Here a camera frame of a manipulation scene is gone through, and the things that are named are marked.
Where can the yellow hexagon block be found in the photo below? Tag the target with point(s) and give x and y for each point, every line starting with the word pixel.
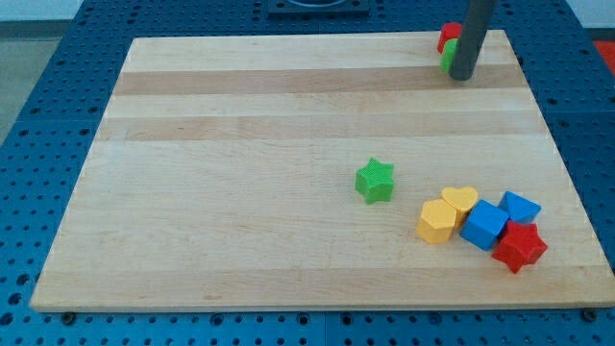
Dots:
pixel 437 221

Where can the yellow heart block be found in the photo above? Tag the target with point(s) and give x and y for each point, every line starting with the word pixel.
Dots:
pixel 462 199

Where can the grey cylindrical robot arm stick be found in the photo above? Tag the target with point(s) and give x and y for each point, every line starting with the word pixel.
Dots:
pixel 472 36

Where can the red star block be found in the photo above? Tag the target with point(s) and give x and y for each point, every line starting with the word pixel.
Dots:
pixel 520 245

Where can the red block behind stick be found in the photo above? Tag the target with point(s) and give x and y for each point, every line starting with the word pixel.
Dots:
pixel 450 30

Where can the blue cube block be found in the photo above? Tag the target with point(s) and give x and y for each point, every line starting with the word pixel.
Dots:
pixel 484 225

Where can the green block behind stick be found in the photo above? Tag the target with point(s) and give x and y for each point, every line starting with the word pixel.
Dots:
pixel 448 54

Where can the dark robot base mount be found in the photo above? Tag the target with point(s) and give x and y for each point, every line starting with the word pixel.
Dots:
pixel 316 7

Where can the blue triangle block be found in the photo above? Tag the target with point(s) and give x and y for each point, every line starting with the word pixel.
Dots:
pixel 519 208

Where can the green star block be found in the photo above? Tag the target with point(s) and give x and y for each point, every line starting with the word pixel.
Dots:
pixel 375 181

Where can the wooden board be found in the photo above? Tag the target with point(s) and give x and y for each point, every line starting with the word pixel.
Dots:
pixel 222 178

